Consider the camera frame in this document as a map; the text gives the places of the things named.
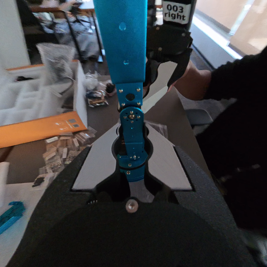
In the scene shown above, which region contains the white and orange cardboard box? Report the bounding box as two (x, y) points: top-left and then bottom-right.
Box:
(0, 59), (88, 148)

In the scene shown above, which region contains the pile of small screw bags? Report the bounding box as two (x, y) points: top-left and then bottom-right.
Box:
(34, 127), (97, 188)

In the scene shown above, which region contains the person's black top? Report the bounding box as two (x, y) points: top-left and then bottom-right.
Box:
(196, 100), (267, 236)

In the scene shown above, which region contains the person's right hand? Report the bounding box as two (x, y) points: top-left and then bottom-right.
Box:
(168, 61), (212, 100)

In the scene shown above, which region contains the blue metal bracket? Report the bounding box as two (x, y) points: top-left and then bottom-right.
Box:
(0, 201), (26, 235)

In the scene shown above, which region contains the silver foil bag with parts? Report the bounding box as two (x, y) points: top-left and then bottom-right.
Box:
(84, 71), (109, 108)

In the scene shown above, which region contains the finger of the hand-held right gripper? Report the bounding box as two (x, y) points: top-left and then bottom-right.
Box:
(143, 59), (178, 113)

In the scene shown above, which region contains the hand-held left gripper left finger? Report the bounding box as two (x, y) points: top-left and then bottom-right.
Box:
(71, 123), (122, 191)

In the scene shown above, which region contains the clear plastic bag with parts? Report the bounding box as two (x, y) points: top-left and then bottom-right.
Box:
(36, 43), (76, 94)

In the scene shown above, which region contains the blue robot arm segment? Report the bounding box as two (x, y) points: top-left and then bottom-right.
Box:
(93, 0), (149, 182)

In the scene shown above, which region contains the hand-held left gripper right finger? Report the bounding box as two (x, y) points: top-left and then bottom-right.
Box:
(144, 121), (194, 191)

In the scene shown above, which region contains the person's right forearm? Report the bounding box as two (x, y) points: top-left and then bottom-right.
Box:
(203, 47), (267, 100)

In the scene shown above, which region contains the wooden table with black legs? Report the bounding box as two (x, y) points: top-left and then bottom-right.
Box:
(29, 0), (105, 63)

